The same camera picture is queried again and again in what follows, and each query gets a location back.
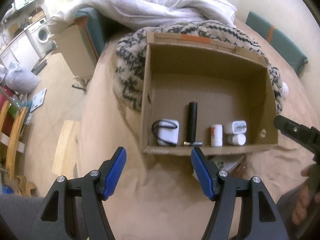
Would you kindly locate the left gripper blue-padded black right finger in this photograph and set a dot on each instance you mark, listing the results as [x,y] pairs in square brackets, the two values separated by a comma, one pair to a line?
[259,216]

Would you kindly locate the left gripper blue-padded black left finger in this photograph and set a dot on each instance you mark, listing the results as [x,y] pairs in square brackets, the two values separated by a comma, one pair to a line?
[56,218]

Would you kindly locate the white charger plug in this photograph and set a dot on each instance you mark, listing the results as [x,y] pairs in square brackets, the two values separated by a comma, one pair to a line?
[235,127]

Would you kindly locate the small battery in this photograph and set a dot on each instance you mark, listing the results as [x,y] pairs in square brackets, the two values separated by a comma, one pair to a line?
[195,144]

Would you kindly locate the white tube red label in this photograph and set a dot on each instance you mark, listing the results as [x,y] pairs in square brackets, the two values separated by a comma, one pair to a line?
[216,134]

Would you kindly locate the black cylinder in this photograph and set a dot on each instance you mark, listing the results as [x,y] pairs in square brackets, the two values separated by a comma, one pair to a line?
[192,122]

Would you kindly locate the person's right hand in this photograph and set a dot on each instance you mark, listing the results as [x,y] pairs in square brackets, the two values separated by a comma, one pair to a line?
[299,213]

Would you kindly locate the light wooden board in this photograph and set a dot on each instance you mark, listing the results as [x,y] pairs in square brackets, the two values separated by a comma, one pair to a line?
[67,150]

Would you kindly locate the small white bottle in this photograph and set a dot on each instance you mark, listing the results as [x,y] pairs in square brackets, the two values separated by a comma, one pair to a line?
[236,139]

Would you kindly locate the teal cushion with orange stripe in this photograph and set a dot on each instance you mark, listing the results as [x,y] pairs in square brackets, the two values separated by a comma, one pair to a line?
[279,41]

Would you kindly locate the white earbuds case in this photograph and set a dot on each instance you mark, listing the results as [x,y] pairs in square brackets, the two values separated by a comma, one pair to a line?
[168,132]

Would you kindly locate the wooden chair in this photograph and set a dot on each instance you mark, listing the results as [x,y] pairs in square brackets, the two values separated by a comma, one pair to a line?
[13,139]

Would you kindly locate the bathroom scale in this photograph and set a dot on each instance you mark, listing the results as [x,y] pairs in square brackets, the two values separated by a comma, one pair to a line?
[38,100]

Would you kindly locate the open cardboard box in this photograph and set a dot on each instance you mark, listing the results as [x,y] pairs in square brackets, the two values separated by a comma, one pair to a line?
[227,82]

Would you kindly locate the grey plastic bag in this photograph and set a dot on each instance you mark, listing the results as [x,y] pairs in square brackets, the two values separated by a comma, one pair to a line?
[21,79]

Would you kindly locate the black white knitted blanket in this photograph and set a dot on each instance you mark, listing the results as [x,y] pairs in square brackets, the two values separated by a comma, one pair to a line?
[131,53]

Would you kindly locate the white washing machine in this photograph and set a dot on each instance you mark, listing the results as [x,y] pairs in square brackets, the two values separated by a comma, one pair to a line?
[39,36]

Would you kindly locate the teal sofa armrest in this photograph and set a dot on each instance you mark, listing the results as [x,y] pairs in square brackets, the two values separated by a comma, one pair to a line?
[93,22]

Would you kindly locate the white duvet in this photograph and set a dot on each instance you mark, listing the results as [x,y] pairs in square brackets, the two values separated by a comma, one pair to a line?
[137,14]

